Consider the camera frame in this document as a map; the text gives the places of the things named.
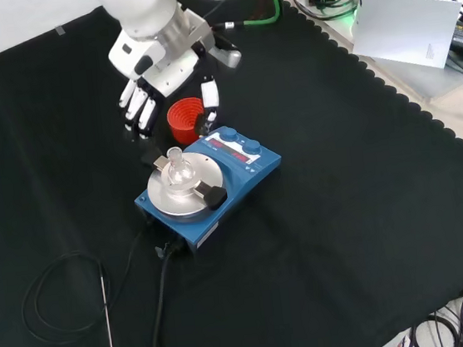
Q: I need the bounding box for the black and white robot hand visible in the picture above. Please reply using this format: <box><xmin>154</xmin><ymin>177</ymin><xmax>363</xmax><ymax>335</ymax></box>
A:
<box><xmin>105</xmin><ymin>18</ymin><xmax>224</xmax><ymax>149</ymax></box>

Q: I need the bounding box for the heater with blue base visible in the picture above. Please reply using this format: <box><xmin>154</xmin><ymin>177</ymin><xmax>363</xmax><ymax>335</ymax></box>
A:
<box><xmin>126</xmin><ymin>120</ymin><xmax>293</xmax><ymax>262</ymax></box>

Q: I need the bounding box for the red ribbed plastic cup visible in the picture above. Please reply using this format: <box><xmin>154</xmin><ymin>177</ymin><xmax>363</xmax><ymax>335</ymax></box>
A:
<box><xmin>164</xmin><ymin>96</ymin><xmax>211</xmax><ymax>148</ymax></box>

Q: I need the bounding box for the clear round-bottom glass flask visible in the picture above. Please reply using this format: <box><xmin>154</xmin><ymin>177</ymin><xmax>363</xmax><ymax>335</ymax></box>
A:
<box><xmin>165</xmin><ymin>145</ymin><xmax>196</xmax><ymax>190</ymax></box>

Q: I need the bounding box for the black bench cloth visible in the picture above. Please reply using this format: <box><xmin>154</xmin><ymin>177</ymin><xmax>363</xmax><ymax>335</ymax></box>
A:
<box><xmin>0</xmin><ymin>0</ymin><xmax>463</xmax><ymax>347</ymax></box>

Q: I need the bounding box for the pale board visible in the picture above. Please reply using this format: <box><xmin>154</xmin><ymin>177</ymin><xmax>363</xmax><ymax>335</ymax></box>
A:
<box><xmin>346</xmin><ymin>0</ymin><xmax>463</xmax><ymax>80</ymax></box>

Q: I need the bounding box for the thin steel probe rod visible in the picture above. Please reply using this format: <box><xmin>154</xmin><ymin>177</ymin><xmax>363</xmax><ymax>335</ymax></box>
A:
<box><xmin>96</xmin><ymin>258</ymin><xmax>116</xmax><ymax>347</ymax></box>

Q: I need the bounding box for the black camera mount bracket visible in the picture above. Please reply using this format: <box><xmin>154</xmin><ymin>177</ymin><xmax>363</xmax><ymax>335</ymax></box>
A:
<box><xmin>193</xmin><ymin>36</ymin><xmax>224</xmax><ymax>63</ymax></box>

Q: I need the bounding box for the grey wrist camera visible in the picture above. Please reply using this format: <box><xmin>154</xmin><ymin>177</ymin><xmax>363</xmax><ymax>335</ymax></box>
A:
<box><xmin>209</xmin><ymin>33</ymin><xmax>244</xmax><ymax>72</ymax></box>

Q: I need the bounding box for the thick black power cable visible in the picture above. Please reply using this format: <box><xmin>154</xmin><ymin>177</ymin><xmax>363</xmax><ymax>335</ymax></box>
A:
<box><xmin>140</xmin><ymin>236</ymin><xmax>202</xmax><ymax>347</ymax></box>

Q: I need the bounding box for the thin black probe cable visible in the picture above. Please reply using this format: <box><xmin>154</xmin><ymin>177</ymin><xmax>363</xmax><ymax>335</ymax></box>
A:
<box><xmin>13</xmin><ymin>229</ymin><xmax>157</xmax><ymax>347</ymax></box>

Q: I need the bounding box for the black cable bundle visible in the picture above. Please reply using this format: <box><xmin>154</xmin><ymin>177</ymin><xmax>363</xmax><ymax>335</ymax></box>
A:
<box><xmin>396</xmin><ymin>292</ymin><xmax>463</xmax><ymax>347</ymax></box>

